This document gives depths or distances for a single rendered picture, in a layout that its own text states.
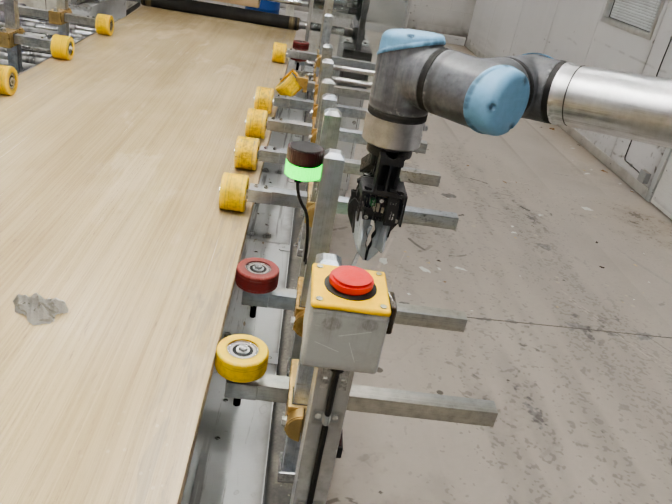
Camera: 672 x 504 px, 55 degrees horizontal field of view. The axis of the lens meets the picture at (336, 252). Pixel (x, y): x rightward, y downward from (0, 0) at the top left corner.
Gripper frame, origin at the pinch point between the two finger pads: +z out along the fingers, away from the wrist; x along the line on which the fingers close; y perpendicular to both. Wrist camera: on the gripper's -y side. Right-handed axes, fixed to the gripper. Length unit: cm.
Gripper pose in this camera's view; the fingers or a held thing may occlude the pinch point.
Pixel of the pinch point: (366, 251)
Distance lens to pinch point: 110.2
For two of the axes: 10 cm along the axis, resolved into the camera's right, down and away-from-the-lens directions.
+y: 0.1, 4.7, -8.8
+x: 9.9, 1.3, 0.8
